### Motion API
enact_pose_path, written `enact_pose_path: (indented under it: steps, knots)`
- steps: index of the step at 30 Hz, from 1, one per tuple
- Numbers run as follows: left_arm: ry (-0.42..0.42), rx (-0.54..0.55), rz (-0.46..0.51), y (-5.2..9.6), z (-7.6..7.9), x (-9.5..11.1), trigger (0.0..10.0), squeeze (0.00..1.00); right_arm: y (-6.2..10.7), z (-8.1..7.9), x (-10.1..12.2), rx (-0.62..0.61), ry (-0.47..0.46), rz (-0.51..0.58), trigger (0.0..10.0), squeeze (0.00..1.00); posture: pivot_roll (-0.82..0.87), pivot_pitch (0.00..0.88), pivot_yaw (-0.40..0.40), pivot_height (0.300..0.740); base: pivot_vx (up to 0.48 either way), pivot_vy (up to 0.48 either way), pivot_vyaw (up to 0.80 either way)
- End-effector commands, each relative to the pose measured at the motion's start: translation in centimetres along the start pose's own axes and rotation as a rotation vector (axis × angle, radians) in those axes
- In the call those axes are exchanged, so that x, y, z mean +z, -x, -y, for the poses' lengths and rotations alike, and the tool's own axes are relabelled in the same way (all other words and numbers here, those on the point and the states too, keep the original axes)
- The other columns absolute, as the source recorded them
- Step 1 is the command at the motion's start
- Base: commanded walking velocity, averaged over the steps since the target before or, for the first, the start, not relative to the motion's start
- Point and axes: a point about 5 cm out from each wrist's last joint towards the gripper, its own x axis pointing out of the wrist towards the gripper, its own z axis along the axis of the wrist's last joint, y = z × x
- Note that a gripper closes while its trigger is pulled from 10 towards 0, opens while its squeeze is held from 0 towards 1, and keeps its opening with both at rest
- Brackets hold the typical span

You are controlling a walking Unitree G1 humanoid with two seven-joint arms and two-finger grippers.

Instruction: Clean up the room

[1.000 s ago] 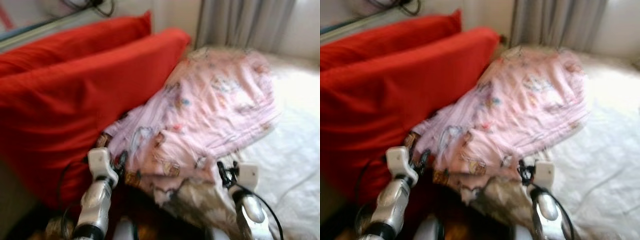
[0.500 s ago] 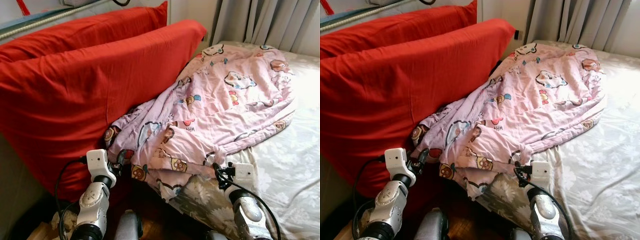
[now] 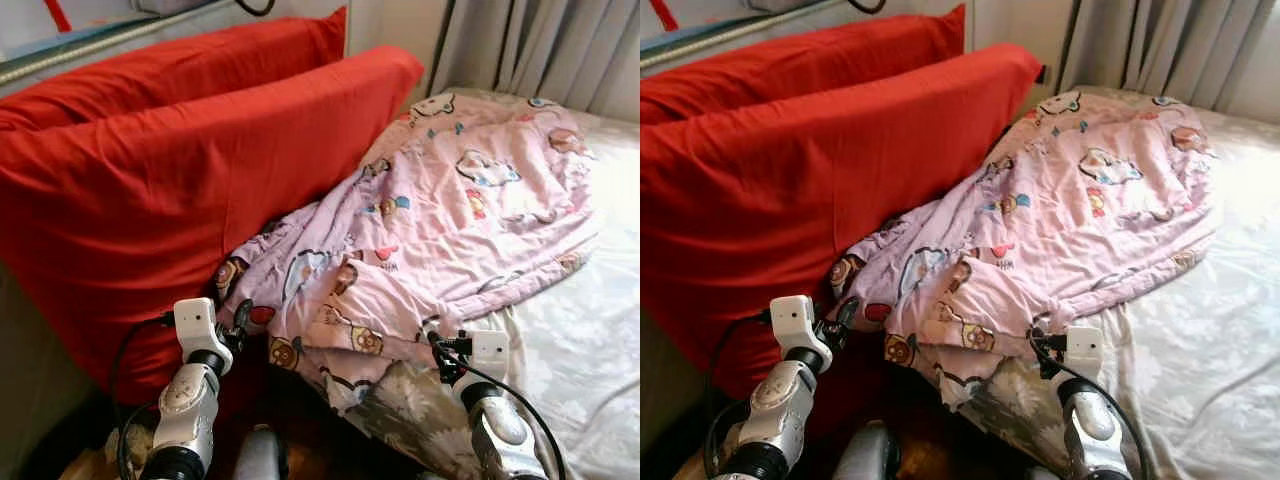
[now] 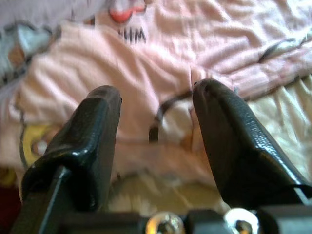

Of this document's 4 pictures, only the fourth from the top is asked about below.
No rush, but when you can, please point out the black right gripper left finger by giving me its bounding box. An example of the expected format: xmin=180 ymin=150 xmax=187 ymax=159
xmin=11 ymin=85 xmax=122 ymax=234

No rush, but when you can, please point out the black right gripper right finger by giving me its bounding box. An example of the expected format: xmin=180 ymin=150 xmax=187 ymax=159
xmin=192 ymin=78 xmax=312 ymax=210

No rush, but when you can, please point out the beige floral bed sheet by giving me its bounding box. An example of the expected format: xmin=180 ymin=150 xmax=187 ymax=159
xmin=107 ymin=74 xmax=312 ymax=215

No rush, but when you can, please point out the pink cartoon print blanket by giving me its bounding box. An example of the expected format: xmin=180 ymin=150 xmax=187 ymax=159
xmin=0 ymin=0 xmax=312 ymax=187

